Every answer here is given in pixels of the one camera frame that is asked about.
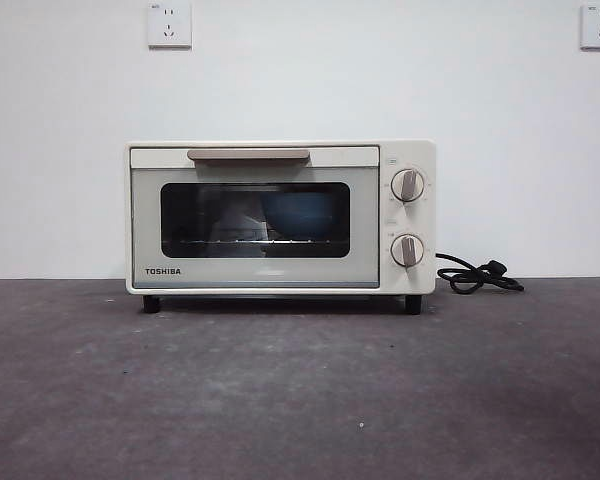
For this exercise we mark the cream oven knob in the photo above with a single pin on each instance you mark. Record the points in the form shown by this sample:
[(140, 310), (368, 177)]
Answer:
[(408, 185), (407, 250)]

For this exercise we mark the blue bowl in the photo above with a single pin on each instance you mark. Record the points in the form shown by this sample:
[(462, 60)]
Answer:
[(300, 215)]

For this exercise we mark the cream toaster oven housing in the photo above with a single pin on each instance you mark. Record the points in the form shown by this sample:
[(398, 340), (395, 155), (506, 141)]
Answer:
[(429, 220)]

